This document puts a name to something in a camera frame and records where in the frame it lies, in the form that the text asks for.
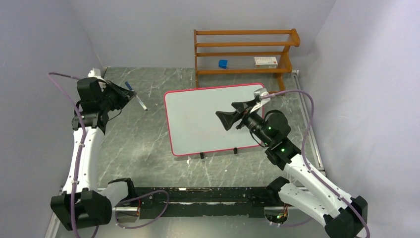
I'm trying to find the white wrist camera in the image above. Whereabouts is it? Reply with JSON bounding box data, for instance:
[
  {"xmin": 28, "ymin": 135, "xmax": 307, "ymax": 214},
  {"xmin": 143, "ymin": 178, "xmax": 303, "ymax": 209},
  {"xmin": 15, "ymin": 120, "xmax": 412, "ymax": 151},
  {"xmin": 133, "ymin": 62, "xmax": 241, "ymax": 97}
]
[
  {"xmin": 88, "ymin": 68, "xmax": 106, "ymax": 83},
  {"xmin": 251, "ymin": 88, "xmax": 270, "ymax": 112}
]

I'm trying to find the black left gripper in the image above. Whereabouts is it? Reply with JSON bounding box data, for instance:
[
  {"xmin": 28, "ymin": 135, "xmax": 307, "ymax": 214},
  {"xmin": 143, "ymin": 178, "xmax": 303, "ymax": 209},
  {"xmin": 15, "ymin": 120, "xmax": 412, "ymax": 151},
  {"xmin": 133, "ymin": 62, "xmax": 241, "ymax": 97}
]
[{"xmin": 99, "ymin": 80, "xmax": 137, "ymax": 112}]

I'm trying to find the orange wooden shelf rack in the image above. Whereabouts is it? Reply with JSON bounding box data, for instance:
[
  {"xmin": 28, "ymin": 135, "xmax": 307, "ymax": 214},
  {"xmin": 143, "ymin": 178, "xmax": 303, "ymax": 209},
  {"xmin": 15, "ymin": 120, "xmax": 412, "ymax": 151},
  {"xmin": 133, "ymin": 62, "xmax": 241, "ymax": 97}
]
[{"xmin": 193, "ymin": 28, "xmax": 301, "ymax": 91}]

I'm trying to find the blue eraser on shelf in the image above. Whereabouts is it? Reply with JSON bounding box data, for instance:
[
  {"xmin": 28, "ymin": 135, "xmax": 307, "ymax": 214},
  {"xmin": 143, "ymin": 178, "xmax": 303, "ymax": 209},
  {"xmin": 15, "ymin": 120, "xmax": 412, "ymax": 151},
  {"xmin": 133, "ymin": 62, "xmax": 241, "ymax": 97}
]
[{"xmin": 218, "ymin": 59, "xmax": 228, "ymax": 69}]

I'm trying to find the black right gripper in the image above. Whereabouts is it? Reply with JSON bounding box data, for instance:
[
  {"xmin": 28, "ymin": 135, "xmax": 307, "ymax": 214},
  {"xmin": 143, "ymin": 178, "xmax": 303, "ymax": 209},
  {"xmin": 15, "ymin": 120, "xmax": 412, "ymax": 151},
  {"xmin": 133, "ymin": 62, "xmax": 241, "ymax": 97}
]
[{"xmin": 215, "ymin": 99, "xmax": 272, "ymax": 145}]

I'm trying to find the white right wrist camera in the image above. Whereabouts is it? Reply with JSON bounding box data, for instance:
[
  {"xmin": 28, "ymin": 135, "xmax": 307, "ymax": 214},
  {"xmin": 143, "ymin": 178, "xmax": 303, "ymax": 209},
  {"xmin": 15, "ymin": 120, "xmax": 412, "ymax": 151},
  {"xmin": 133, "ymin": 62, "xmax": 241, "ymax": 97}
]
[{"xmin": 251, "ymin": 88, "xmax": 270, "ymax": 112}]

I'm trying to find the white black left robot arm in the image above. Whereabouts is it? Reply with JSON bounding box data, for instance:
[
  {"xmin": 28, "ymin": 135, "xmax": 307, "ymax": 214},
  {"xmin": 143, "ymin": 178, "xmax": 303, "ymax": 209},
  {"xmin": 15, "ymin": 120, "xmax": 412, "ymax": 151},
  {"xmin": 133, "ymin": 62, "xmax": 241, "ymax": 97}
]
[{"xmin": 50, "ymin": 77, "xmax": 137, "ymax": 231}]

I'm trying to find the white blue whiteboard marker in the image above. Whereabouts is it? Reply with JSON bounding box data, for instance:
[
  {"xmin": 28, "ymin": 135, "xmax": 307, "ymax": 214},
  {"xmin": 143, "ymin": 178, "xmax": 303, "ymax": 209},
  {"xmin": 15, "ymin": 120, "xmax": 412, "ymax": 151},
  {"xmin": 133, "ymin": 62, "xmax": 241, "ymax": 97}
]
[{"xmin": 125, "ymin": 81, "xmax": 148, "ymax": 112}]

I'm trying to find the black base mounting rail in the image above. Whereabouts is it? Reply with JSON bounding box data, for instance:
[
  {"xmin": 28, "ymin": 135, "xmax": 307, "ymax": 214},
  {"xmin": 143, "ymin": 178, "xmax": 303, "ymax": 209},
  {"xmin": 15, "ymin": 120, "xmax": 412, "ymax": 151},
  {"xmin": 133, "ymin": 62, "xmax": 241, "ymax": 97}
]
[{"xmin": 114, "ymin": 186, "xmax": 284, "ymax": 219}]

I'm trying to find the pink framed whiteboard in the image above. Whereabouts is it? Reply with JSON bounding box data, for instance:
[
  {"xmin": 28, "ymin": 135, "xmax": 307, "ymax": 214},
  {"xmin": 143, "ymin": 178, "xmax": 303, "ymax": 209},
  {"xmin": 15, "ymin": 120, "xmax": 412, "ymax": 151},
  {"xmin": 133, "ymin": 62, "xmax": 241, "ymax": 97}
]
[{"xmin": 164, "ymin": 83, "xmax": 264, "ymax": 156}]

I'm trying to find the white cardboard box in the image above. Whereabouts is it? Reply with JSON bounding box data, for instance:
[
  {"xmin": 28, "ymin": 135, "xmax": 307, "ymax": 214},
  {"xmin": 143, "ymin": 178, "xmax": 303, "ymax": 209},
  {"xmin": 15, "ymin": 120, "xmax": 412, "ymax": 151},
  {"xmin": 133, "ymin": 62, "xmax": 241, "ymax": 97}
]
[{"xmin": 254, "ymin": 57, "xmax": 278, "ymax": 69}]

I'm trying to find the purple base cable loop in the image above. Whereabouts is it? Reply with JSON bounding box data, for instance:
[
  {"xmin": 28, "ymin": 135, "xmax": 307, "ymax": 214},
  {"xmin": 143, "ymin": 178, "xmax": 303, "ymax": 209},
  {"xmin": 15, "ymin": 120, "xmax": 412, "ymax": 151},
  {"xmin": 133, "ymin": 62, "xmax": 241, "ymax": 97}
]
[{"xmin": 113, "ymin": 189, "xmax": 170, "ymax": 230}]

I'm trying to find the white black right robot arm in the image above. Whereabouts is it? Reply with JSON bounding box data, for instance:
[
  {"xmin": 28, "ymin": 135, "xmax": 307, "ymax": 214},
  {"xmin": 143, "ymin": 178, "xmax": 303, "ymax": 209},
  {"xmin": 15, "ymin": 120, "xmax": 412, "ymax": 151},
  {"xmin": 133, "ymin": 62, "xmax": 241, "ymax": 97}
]
[{"xmin": 215, "ymin": 98, "xmax": 368, "ymax": 238}]

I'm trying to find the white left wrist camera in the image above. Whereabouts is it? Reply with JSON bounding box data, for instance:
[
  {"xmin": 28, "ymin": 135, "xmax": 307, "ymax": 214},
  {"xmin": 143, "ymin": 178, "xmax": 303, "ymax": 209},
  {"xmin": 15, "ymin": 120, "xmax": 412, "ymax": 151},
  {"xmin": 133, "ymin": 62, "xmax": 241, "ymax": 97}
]
[{"xmin": 88, "ymin": 68, "xmax": 106, "ymax": 83}]

